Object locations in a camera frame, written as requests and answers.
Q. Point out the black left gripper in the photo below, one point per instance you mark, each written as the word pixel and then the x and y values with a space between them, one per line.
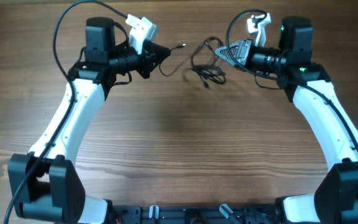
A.
pixel 150 58

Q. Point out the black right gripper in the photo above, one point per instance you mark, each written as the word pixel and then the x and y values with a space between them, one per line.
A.
pixel 247 53

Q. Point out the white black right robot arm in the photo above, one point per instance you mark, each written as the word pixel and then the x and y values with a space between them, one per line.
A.
pixel 309 87

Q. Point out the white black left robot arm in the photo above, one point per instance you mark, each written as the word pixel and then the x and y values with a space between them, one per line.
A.
pixel 44 183

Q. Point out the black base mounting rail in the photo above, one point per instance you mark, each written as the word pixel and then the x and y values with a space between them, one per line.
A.
pixel 134 214

